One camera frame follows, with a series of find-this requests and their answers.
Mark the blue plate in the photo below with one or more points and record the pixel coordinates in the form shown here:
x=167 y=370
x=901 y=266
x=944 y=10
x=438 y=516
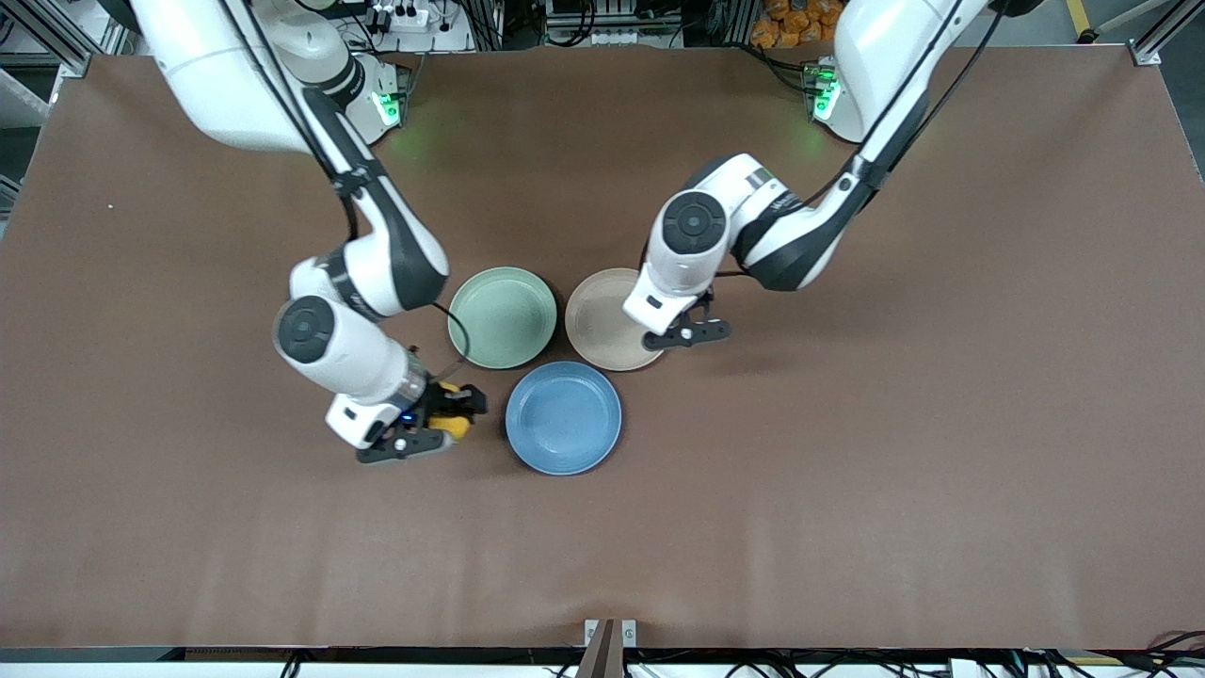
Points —
x=563 y=417

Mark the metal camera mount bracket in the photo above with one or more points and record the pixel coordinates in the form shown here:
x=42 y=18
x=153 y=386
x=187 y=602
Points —
x=610 y=645

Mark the green plate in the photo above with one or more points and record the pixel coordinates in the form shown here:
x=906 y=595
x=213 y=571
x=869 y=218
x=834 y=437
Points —
x=504 y=317

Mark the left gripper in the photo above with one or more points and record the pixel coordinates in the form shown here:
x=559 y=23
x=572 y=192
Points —
x=708 y=297

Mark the bag of orange items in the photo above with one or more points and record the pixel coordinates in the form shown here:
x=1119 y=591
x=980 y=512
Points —
x=800 y=24

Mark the yellow lemon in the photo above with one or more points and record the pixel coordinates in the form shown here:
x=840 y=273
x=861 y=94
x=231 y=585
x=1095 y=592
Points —
x=452 y=426

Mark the beige plate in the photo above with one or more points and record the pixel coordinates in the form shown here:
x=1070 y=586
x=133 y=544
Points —
x=598 y=325

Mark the aluminium frame profile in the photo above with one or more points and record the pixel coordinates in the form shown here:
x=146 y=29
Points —
x=47 y=33
x=1167 y=33

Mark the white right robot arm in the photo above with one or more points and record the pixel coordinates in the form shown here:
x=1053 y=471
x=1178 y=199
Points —
x=358 y=273

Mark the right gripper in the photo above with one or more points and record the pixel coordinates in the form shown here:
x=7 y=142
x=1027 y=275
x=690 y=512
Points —
x=436 y=396

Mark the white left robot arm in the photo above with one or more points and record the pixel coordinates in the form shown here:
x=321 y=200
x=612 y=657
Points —
x=800 y=235

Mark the white power strip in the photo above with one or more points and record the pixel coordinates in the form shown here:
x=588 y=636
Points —
x=403 y=16

